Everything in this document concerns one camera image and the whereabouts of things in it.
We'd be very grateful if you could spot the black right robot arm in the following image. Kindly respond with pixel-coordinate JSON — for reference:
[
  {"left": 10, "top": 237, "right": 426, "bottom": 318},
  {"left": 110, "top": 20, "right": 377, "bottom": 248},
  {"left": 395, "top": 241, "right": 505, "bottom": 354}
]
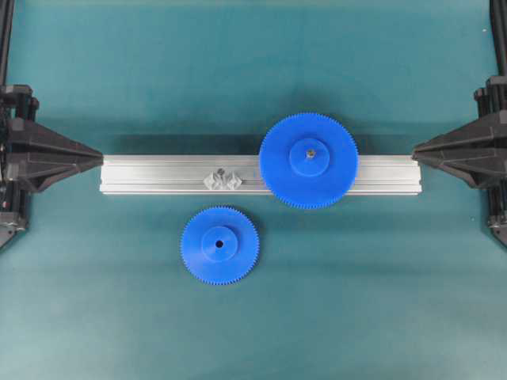
[{"left": 412, "top": 76, "right": 506, "bottom": 245}]

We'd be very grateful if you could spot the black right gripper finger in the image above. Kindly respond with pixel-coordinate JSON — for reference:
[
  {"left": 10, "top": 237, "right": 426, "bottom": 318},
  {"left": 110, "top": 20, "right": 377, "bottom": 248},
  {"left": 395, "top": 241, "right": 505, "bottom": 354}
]
[{"left": 412, "top": 112, "right": 497, "bottom": 189}]

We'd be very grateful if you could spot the black right frame post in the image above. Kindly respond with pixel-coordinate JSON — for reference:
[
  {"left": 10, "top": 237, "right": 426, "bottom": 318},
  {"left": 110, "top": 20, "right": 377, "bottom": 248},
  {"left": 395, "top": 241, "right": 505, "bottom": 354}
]
[{"left": 490, "top": 0, "right": 506, "bottom": 76}]

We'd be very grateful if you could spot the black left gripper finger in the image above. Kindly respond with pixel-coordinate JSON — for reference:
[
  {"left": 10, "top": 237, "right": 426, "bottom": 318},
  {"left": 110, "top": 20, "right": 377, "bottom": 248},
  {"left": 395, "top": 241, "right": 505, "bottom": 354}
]
[{"left": 6, "top": 118, "right": 104, "bottom": 192}]

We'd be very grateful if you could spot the small blue gear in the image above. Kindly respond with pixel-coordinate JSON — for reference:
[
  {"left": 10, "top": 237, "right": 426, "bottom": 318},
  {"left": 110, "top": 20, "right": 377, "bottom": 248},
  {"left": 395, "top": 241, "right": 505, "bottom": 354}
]
[{"left": 180, "top": 206, "right": 261, "bottom": 285}]

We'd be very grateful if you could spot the black frame post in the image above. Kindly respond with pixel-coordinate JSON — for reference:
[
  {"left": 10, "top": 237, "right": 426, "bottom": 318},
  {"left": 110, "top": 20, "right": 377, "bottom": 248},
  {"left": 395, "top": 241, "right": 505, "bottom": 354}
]
[
  {"left": 490, "top": 0, "right": 506, "bottom": 76},
  {"left": 0, "top": 0, "right": 15, "bottom": 86}
]

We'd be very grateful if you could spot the aluminium extrusion rail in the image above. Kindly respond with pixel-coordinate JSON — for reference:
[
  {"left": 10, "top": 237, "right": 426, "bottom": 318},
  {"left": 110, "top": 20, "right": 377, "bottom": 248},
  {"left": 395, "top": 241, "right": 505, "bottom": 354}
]
[{"left": 100, "top": 154, "right": 422, "bottom": 196}]

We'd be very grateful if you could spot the black left frame post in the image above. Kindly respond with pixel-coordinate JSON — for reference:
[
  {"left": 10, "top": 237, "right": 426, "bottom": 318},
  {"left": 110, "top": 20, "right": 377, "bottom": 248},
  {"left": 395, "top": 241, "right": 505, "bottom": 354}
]
[{"left": 0, "top": 0, "right": 15, "bottom": 86}]

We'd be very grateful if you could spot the large blue gear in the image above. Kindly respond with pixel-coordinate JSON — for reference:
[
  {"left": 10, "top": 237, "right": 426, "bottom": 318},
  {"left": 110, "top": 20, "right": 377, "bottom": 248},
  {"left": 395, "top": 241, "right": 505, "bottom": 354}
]
[{"left": 258, "top": 112, "right": 359, "bottom": 209}]

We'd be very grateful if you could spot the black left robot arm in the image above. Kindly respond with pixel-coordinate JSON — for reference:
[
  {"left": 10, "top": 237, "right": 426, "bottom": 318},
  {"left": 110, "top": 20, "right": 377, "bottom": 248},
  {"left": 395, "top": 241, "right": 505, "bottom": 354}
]
[{"left": 1, "top": 85, "right": 104, "bottom": 248}]

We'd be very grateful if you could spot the clear shaft mount bracket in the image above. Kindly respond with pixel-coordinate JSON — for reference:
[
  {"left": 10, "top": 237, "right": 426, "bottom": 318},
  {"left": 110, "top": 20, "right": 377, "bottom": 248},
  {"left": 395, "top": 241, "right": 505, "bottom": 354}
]
[{"left": 203, "top": 168, "right": 242, "bottom": 191}]

